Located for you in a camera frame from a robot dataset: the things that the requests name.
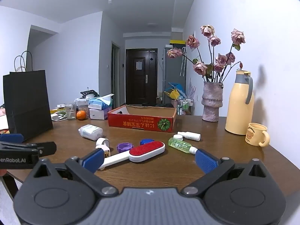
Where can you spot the pink stone vase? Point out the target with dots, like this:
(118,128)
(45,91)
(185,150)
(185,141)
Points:
(211,100)

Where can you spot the red and white lint brush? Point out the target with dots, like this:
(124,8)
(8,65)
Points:
(146,151)

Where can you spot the drinking glass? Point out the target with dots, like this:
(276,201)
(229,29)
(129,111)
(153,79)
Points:
(70,112)

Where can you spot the pink bin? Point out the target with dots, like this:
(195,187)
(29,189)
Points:
(174,103)

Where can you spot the paper notice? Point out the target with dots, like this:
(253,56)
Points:
(139,65)

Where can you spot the trolley cart with bottles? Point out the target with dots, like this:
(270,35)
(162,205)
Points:
(185,104)

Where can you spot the black folding stand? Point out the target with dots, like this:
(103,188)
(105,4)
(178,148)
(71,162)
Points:
(90,92)

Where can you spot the white umbrella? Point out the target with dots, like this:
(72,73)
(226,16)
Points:
(183,63)

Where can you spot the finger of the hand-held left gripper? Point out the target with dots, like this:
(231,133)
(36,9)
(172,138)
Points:
(10,137)
(44,147)

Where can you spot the black paper bag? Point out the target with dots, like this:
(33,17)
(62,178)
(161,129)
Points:
(27,103)

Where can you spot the blue tissue pack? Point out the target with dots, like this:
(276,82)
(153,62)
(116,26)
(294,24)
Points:
(98,103)

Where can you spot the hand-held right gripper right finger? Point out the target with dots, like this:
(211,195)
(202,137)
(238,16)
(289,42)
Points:
(206,161)

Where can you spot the white labelled bottle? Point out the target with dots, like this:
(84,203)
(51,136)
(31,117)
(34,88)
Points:
(90,131)

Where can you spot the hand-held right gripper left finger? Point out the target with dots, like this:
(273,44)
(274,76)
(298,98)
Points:
(93,160)

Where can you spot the purple tissue pack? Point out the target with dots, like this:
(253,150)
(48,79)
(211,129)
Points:
(98,114)

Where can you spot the yellow thermos jug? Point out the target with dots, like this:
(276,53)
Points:
(239,107)

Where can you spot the purple plastic cap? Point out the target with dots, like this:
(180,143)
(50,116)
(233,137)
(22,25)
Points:
(124,147)

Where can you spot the white spray bottle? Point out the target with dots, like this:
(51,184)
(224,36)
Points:
(189,136)

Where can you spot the dark brown entrance door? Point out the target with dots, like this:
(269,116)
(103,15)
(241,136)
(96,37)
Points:
(140,84)

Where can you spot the grey refrigerator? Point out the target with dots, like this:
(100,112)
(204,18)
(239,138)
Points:
(172,75)

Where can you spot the grey interior door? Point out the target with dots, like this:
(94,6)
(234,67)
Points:
(116,75)

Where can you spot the blue folded item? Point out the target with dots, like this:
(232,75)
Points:
(175,86)

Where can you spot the purple wall decoration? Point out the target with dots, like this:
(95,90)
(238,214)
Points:
(192,89)

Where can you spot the yellow bear mug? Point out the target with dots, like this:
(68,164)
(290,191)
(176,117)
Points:
(254,134)

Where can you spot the green clear bottle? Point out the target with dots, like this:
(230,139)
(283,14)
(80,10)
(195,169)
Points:
(179,144)

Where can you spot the red cardboard box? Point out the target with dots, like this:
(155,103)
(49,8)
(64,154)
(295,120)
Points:
(140,121)

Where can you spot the bunch of dried pink roses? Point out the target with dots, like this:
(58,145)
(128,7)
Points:
(220,61)

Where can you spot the yellow bag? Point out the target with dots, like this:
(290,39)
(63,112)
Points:
(174,94)

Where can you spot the small white box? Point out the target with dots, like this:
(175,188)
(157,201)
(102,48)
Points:
(60,105)

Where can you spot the yellow box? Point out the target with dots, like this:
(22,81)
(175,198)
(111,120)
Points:
(177,42)

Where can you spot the orange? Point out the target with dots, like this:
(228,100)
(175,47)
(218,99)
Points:
(81,115)

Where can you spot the blue plastic cap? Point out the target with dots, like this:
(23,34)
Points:
(145,141)

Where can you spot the clear food container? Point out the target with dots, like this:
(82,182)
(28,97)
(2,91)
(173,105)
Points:
(83,105)

